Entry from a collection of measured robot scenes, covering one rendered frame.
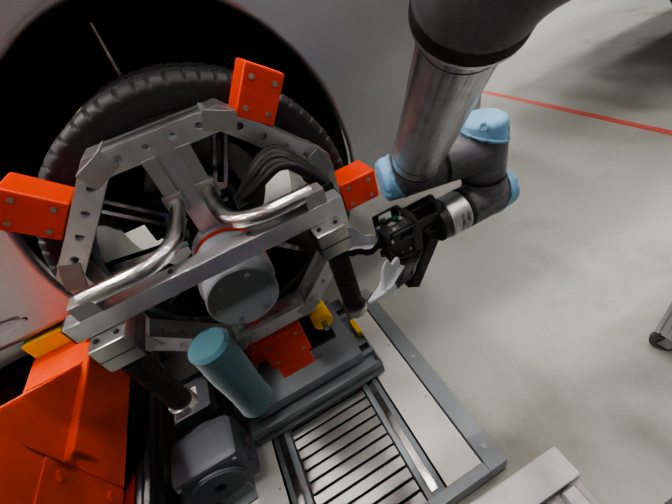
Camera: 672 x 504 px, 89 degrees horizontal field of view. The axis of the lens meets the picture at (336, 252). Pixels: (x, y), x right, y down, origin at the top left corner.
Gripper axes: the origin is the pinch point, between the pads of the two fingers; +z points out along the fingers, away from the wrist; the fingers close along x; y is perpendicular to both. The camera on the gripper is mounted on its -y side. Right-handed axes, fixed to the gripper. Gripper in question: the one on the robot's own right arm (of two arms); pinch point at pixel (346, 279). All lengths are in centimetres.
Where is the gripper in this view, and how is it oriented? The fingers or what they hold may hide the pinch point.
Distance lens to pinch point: 59.6
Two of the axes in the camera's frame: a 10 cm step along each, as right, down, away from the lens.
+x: 4.1, 5.1, -7.5
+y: -2.5, -7.3, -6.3
